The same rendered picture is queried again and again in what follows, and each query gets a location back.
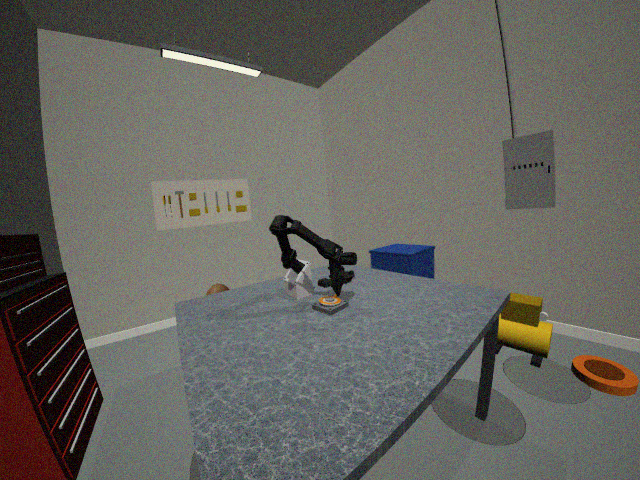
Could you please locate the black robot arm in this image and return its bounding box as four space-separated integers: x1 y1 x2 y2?
269 215 357 284

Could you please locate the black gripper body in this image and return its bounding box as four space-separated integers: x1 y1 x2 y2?
318 265 343 288

